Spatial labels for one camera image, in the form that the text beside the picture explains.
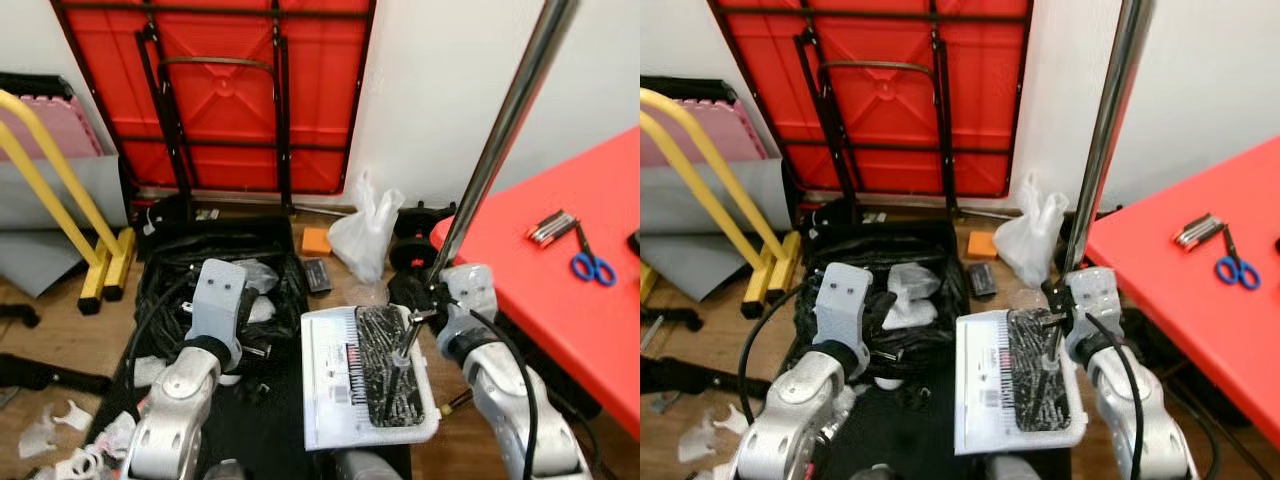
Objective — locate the white plastic wrap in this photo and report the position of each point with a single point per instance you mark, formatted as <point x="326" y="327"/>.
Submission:
<point x="258" y="290"/>
<point x="915" y="295"/>

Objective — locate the short black floor bar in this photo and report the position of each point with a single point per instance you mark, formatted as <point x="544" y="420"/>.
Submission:
<point x="18" y="314"/>
<point x="670" y="320"/>

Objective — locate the red folded table black frame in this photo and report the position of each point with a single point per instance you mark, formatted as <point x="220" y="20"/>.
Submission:
<point x="225" y="110"/>
<point x="890" y="110"/>

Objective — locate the white dustpan with metal pole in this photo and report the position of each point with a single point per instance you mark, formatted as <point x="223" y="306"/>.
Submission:
<point x="380" y="400"/>
<point x="1035" y="400"/>

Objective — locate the silver robot leg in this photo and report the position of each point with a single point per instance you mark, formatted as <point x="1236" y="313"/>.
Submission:
<point x="875" y="473"/>
<point x="222" y="472"/>
<point x="1015" y="470"/>
<point x="368" y="467"/>

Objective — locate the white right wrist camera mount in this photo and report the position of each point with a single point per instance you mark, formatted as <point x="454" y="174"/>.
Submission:
<point x="1095" y="300"/>
<point x="470" y="295"/>

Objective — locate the red table top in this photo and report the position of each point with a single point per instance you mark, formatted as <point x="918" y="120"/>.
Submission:
<point x="1200" y="350"/>
<point x="560" y="320"/>

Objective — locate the black dumbbell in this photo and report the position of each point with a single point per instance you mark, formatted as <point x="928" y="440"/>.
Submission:
<point x="415" y="240"/>

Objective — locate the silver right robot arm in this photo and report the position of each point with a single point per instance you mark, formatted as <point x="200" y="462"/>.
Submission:
<point x="1130" y="400"/>
<point x="500" y="390"/>

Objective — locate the long black floor bar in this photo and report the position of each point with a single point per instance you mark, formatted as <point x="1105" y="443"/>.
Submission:
<point x="50" y="375"/>
<point x="690" y="377"/>

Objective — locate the small black device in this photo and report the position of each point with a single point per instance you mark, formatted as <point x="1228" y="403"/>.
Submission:
<point x="318" y="277"/>
<point x="982" y="280"/>

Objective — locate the folding hex key set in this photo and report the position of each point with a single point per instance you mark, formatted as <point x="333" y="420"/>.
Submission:
<point x="550" y="230"/>
<point x="1197" y="232"/>

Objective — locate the white plastic bag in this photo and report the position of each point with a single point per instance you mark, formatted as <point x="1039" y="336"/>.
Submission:
<point x="1025" y="240"/>
<point x="365" y="235"/>

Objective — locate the white plastic packaging piece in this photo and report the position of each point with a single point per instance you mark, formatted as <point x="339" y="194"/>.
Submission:
<point x="715" y="435"/>
<point x="55" y="430"/>

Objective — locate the brown stick yellow tip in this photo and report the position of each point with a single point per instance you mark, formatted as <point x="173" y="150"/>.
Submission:
<point x="455" y="402"/>

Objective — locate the pink foam mat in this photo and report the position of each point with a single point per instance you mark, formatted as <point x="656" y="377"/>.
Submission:
<point x="710" y="140"/>
<point x="75" y="135"/>

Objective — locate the silver robot left leg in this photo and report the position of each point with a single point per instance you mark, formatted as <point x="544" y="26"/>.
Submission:
<point x="875" y="473"/>
<point x="222" y="472"/>

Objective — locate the orange block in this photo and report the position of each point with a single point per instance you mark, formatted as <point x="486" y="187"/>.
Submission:
<point x="316" y="241"/>
<point x="982" y="246"/>

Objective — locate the grey folded mat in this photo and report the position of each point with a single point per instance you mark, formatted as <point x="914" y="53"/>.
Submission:
<point x="755" y="195"/>
<point x="108" y="190"/>

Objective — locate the silver robot right leg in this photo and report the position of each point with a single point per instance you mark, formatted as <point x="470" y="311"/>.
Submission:
<point x="1015" y="470"/>
<point x="368" y="467"/>

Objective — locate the yellow metal frame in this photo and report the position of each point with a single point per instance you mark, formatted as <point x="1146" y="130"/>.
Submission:
<point x="122" y="265"/>
<point x="775" y="270"/>

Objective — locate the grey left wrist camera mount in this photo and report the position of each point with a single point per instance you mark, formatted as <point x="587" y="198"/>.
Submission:
<point x="215" y="295"/>
<point x="845" y="300"/>

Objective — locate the black trash bag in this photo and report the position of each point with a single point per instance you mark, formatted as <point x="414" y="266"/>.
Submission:
<point x="160" y="250"/>
<point x="920" y="240"/>

